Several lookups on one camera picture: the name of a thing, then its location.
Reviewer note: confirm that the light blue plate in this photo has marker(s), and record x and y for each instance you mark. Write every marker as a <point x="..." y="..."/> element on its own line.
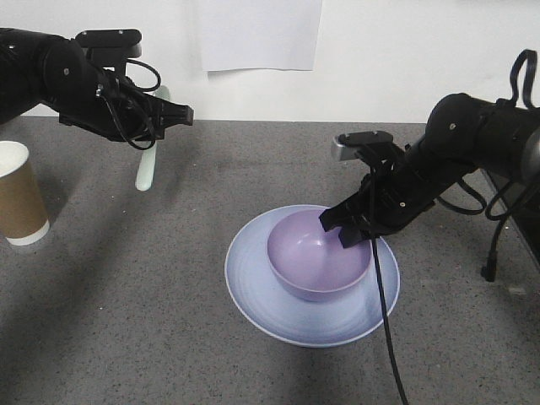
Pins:
<point x="265" y="303"/>

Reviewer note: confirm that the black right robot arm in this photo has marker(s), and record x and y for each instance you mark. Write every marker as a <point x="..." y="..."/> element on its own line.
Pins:
<point x="462" y="135"/>

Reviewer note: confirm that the lilac plastic bowl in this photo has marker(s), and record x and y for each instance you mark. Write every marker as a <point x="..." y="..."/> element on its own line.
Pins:
<point x="311" y="263"/>

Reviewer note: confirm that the white paper sheet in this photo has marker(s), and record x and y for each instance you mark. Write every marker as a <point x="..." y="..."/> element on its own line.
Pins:
<point x="239" y="35"/>

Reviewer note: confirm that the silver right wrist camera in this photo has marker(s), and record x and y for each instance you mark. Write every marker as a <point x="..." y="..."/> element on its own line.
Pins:
<point x="367" y="146"/>

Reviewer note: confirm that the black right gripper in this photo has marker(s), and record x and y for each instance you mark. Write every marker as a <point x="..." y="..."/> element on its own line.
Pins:
<point x="388" y="199"/>

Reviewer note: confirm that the brown paper cup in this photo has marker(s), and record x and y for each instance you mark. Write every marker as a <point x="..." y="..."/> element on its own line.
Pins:
<point x="24" y="219"/>

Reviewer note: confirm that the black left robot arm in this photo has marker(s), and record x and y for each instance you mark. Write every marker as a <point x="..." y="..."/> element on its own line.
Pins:
<point x="84" y="80"/>

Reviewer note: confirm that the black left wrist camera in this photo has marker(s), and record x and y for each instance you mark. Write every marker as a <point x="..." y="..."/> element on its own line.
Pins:
<point x="111" y="48"/>

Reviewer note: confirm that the mint green plastic spoon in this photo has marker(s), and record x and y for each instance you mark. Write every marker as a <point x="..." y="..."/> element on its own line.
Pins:
<point x="146" y="168"/>

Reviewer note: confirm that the black induction cooktop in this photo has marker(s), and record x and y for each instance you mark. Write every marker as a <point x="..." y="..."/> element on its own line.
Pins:
<point x="519" y="203"/>

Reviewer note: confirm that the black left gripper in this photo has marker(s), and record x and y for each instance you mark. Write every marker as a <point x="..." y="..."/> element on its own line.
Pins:
<point x="117" y="109"/>

